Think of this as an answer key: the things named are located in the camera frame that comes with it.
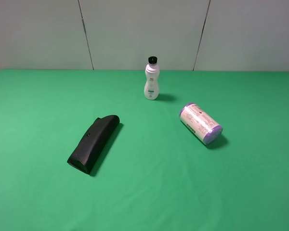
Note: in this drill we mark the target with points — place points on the white bottle with black brush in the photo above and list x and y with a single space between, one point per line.
152 71

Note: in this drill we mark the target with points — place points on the black glasses case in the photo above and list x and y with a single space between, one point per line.
91 145

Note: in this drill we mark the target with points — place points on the purple garbage bag roll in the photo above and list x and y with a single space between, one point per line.
200 123

